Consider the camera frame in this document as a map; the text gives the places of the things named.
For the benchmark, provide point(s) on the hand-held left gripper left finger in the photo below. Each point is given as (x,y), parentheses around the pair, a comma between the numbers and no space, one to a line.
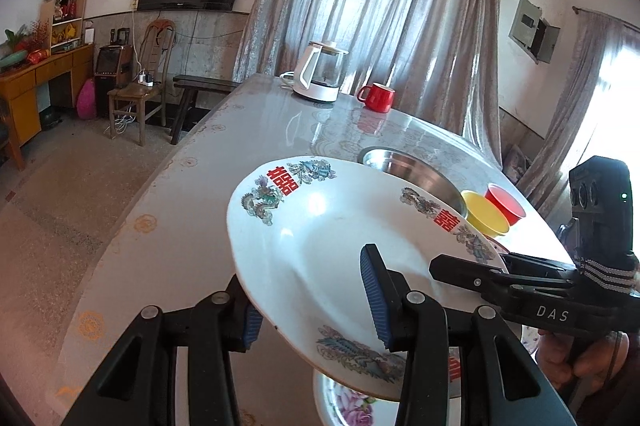
(252,328)

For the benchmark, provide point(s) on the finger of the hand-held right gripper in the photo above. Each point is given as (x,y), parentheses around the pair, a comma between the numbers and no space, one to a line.
(465,275)
(540,263)

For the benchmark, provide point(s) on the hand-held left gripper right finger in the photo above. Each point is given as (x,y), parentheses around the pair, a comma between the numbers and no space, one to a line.
(375,301)

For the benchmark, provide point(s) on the yellow bowl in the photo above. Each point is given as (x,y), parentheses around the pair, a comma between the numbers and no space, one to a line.
(480,211)

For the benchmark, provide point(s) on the white phoenix print plate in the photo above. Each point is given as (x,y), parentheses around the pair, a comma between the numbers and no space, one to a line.
(310,246)

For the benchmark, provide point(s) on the metal basin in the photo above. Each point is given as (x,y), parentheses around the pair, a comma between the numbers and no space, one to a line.
(400,165)

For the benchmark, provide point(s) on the person's right hand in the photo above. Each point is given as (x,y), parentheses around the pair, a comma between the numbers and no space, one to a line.
(552,358)

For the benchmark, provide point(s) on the red bowl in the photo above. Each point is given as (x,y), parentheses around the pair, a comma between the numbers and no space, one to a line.
(505,201)

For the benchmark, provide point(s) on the white pink flower plate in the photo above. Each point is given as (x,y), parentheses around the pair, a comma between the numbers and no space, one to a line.
(350,411)

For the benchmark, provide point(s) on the narrow grey curtain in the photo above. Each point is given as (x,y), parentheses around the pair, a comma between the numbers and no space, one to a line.
(575,105)

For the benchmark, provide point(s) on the red mug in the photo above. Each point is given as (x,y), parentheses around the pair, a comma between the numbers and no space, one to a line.
(377,98)

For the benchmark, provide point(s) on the white electric kettle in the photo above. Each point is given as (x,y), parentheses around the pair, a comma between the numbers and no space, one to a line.
(320,75)

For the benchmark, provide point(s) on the dark wooden bench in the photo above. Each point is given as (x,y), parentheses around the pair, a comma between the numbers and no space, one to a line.
(205,83)

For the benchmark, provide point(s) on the white power strip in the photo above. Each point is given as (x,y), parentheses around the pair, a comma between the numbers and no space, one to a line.
(145,80)

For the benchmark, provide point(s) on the pink bag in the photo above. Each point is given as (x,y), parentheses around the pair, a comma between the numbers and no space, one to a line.
(86,100)

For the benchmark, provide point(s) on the wide grey curtain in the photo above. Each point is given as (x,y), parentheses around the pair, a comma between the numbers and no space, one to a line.
(380,5)

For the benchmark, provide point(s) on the dark pot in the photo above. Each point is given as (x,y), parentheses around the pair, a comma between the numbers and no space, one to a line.
(51,118)

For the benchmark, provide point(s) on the black speaker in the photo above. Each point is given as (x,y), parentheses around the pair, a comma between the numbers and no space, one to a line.
(112,70)

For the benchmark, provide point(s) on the wooden chair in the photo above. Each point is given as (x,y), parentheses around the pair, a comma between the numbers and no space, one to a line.
(155,50)

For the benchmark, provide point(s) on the wooden desk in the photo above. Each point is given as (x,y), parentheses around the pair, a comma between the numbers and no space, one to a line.
(20,88)

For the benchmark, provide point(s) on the small shelf unit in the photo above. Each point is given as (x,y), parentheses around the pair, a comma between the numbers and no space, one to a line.
(67,30)

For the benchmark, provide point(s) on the green dish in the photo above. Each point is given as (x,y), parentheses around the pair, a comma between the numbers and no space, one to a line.
(12,59)

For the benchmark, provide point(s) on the red flower branches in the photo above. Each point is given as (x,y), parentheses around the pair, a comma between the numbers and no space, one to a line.
(40,33)

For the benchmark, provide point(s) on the green potted plant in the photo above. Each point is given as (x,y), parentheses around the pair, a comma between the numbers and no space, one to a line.
(15,38)

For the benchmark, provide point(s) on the wall electrical box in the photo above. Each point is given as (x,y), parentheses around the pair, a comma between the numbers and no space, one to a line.
(525,23)

